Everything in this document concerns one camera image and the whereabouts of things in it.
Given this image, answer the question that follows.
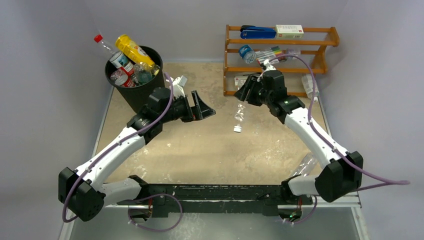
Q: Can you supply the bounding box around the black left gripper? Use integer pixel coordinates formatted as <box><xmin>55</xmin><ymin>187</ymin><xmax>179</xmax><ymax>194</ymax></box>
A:
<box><xmin>160</xmin><ymin>90</ymin><xmax>215</xmax><ymax>124</ymax></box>

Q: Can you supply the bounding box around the clear bottle white cap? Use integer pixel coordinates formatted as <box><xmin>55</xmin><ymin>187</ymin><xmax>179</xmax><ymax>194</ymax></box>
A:
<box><xmin>233</xmin><ymin>102</ymin><xmax>245</xmax><ymax>133</ymax></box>

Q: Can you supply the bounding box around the dark green label bottle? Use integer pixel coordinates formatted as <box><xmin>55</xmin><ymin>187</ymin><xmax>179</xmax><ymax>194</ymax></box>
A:
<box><xmin>134</xmin><ymin>63</ymin><xmax>153</xmax><ymax>85</ymax></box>

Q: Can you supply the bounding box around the red cap bottle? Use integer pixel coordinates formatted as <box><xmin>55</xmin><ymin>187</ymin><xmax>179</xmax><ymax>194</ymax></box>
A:
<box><xmin>93</xmin><ymin>34</ymin><xmax>134</xmax><ymax>76</ymax></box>

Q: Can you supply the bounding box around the yellow lemon drink bottle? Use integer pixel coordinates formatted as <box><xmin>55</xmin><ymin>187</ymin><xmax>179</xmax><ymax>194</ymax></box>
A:
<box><xmin>115</xmin><ymin>34</ymin><xmax>160</xmax><ymax>76</ymax></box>

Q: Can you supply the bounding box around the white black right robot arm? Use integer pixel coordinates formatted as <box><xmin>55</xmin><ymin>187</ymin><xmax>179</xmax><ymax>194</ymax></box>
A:
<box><xmin>234</xmin><ymin>70</ymin><xmax>364</xmax><ymax>204</ymax></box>

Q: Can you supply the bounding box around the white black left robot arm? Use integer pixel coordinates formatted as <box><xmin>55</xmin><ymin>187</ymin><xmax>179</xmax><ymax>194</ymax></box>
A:
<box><xmin>58</xmin><ymin>87</ymin><xmax>216</xmax><ymax>223</ymax></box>

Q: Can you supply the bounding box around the clear bottle under right arm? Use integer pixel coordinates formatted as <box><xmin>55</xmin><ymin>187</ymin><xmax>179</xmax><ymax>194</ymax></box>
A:
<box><xmin>289</xmin><ymin>152</ymin><xmax>318</xmax><ymax>178</ymax></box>

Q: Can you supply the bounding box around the black plastic waste bin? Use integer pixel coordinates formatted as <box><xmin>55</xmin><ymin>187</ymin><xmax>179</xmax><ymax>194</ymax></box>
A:
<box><xmin>104</xmin><ymin>45</ymin><xmax>165</xmax><ymax>113</ymax></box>

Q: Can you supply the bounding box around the white green stapler box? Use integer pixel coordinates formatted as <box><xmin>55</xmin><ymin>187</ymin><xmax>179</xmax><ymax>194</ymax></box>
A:
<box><xmin>234</xmin><ymin>75</ymin><xmax>248</xmax><ymax>90</ymax></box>

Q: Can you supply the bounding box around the blue tape dispenser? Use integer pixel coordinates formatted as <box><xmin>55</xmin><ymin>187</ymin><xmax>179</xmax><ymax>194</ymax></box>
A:
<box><xmin>238</xmin><ymin>44</ymin><xmax>257</xmax><ymax>64</ymax></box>

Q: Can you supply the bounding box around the orange wooden shelf rack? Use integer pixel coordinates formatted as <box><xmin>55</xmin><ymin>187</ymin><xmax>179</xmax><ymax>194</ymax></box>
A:
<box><xmin>222</xmin><ymin>25</ymin><xmax>340</xmax><ymax>96</ymax></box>

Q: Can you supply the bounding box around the pack of coloured markers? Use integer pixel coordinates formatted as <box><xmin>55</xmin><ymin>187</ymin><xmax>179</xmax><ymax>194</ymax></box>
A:
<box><xmin>255</xmin><ymin>46</ymin><xmax>287</xmax><ymax>65</ymax></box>

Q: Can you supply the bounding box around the blue stapler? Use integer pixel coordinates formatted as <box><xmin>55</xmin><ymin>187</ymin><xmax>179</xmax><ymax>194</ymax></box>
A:
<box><xmin>240</xmin><ymin>25</ymin><xmax>276</xmax><ymax>39</ymax></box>

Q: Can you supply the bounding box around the small clear jar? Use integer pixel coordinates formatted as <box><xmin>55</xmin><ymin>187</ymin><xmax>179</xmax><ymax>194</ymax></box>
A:
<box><xmin>285</xmin><ymin>48</ymin><xmax>301</xmax><ymax>61</ymax></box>

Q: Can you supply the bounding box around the white label bottle by shelf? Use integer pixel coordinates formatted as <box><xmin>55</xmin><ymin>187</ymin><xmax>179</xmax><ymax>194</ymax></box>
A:
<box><xmin>301</xmin><ymin>74</ymin><xmax>320</xmax><ymax>103</ymax></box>

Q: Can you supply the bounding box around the white green box top shelf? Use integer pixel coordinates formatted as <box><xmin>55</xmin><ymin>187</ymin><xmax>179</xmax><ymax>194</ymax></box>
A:
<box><xmin>275</xmin><ymin>24</ymin><xmax>304</xmax><ymax>40</ymax></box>

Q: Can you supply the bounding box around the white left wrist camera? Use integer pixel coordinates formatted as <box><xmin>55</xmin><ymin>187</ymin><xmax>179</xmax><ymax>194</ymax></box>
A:
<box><xmin>171</xmin><ymin>75</ymin><xmax>188</xmax><ymax>99</ymax></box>

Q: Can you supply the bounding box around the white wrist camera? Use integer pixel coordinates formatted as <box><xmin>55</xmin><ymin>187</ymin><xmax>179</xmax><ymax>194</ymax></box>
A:
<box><xmin>171</xmin><ymin>75</ymin><xmax>188</xmax><ymax>99</ymax></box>
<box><xmin>260</xmin><ymin>59</ymin><xmax>276</xmax><ymax>76</ymax></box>

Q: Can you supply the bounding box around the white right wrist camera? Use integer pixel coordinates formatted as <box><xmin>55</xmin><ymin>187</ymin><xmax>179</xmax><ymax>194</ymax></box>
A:
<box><xmin>260</xmin><ymin>59</ymin><xmax>276</xmax><ymax>76</ymax></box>

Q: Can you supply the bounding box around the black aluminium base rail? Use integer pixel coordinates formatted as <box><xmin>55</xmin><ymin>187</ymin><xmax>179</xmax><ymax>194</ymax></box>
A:
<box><xmin>67</xmin><ymin>182</ymin><xmax>360</xmax><ymax>223</ymax></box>

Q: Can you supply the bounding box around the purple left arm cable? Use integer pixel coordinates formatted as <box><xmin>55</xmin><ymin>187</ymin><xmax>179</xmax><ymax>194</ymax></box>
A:
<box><xmin>62</xmin><ymin>72</ymin><xmax>184</xmax><ymax>233</ymax></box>

